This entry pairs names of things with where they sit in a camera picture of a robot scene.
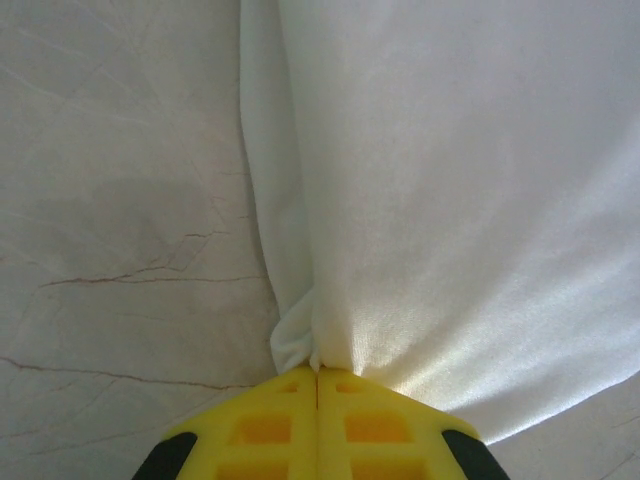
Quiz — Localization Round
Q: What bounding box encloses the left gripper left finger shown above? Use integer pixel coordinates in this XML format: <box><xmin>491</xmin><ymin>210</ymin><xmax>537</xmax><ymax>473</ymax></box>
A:
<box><xmin>130</xmin><ymin>364</ymin><xmax>320</xmax><ymax>480</ymax></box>

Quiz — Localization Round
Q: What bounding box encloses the white t-shirt with red print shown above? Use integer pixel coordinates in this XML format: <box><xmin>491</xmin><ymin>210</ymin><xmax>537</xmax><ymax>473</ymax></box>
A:
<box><xmin>238</xmin><ymin>0</ymin><xmax>640</xmax><ymax>447</ymax></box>

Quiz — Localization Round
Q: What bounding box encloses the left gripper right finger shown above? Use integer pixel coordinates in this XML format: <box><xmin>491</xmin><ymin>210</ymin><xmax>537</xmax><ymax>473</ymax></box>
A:
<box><xmin>317</xmin><ymin>367</ymin><xmax>507</xmax><ymax>480</ymax></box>

